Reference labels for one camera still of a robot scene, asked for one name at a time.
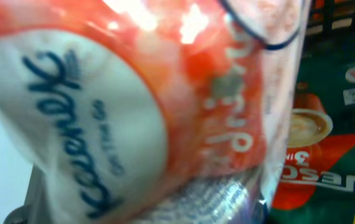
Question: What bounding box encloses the Kleenex tissue multipack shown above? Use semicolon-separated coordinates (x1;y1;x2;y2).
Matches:
0;0;311;223

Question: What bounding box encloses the green Nescafe coffee bag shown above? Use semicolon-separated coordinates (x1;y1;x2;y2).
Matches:
268;32;355;224

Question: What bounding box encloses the grey plastic basket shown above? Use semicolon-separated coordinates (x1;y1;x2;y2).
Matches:
306;0;355;36

